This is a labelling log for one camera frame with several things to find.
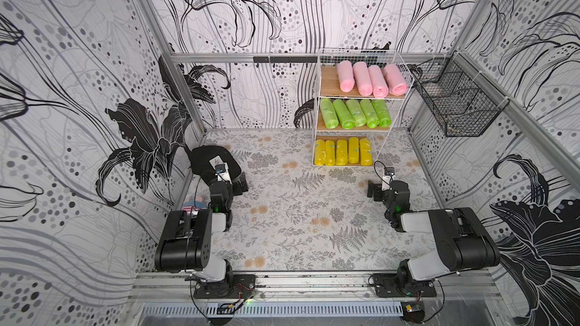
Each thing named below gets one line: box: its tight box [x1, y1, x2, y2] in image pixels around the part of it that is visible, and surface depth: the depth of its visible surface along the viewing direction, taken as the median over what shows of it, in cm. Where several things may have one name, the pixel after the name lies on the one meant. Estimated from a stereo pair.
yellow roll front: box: [335, 138, 349, 166], surface depth 106 cm
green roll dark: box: [333, 98, 355, 130], surface depth 88 cm
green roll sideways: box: [371, 98, 392, 128], surface depth 87 cm
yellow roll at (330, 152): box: [324, 139, 336, 167], surface depth 106 cm
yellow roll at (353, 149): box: [348, 136, 360, 164], surface depth 106 cm
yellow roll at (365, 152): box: [359, 137, 374, 167], surface depth 106 cm
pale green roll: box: [345, 99, 367, 127], surface depth 88 cm
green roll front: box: [359, 98, 380, 130], surface depth 88 cm
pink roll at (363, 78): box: [352, 61, 374, 97], surface depth 76 cm
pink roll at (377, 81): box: [367, 64, 389, 99], surface depth 74 cm
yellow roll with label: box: [314, 138, 326, 166], surface depth 103 cm
